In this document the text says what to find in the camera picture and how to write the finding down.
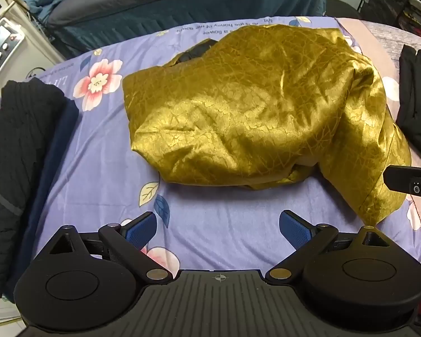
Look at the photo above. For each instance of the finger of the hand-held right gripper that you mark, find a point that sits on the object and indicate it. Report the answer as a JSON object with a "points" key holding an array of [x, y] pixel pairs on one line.
{"points": [[403, 177]]}

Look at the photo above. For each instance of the purple floral bedsheet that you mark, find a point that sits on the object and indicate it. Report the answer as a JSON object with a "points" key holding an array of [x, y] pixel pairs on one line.
{"points": [[214, 210]]}

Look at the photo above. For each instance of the pink blanket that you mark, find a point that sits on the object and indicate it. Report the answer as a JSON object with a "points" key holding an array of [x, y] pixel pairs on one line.
{"points": [[382, 38]]}

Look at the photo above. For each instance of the black ribbed sweater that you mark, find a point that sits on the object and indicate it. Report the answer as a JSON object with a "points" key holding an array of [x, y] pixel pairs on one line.
{"points": [[14, 147]]}

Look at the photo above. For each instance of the gold satin garment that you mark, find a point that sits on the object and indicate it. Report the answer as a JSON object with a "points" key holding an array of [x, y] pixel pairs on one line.
{"points": [[249, 105]]}

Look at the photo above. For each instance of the white machine with display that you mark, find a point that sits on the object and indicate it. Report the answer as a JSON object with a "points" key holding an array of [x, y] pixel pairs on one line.
{"points": [[38, 49]]}

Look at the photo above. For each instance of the blue duvet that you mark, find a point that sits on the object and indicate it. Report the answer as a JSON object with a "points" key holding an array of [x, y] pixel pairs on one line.
{"points": [[266, 3]]}

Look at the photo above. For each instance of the black garment with white print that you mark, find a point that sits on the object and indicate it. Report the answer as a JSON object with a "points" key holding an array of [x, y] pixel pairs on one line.
{"points": [[417, 105]]}

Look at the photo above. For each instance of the black round seat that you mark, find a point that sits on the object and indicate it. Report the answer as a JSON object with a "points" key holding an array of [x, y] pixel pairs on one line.
{"points": [[342, 7]]}

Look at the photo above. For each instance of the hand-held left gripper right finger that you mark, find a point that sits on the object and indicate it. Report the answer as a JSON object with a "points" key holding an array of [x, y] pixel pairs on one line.
{"points": [[294, 230]]}

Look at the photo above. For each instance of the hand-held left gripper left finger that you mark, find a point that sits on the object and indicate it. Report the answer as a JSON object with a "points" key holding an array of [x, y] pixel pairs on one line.
{"points": [[142, 230]]}

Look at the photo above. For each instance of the white printed paper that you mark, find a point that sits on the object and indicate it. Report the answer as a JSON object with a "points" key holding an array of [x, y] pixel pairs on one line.
{"points": [[0, 310]]}

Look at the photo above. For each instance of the navy blue cloth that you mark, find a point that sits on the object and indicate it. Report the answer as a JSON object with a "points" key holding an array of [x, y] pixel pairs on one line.
{"points": [[56, 154]]}

